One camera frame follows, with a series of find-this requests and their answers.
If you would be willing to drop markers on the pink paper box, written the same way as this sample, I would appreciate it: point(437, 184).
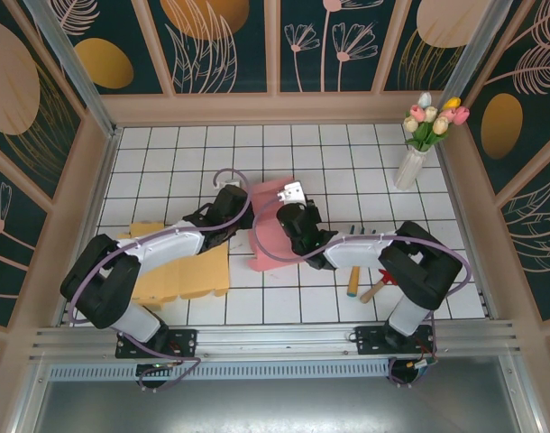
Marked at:
point(266, 225)

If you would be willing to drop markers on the yellow paper box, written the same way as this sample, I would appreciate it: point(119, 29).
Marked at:
point(203, 275)

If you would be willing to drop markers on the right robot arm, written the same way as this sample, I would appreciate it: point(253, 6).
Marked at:
point(419, 266)

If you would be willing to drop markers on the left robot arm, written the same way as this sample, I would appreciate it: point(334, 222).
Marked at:
point(99, 279)

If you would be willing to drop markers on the white ribbed vase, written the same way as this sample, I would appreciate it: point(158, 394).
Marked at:
point(410, 169)

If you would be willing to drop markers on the artificial tulip bouquet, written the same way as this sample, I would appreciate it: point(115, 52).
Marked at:
point(426, 122)

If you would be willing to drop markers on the grey metal sheet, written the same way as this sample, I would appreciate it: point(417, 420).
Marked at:
point(275, 406)

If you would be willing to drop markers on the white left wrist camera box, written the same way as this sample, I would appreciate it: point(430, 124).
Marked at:
point(221, 184)

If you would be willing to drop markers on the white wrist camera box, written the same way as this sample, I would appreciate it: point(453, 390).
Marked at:
point(221, 184)
point(293, 191)

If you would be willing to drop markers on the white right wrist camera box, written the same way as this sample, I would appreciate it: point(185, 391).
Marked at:
point(293, 191)

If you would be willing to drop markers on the aluminium table edge rail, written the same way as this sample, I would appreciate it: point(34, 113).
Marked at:
point(275, 336)

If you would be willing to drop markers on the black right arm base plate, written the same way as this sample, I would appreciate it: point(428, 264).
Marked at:
point(369, 340)

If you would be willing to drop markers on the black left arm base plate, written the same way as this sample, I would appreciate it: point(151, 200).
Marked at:
point(180, 343)

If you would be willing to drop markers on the aluminium frame post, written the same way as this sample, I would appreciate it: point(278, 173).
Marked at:
point(76, 67)
point(473, 49)

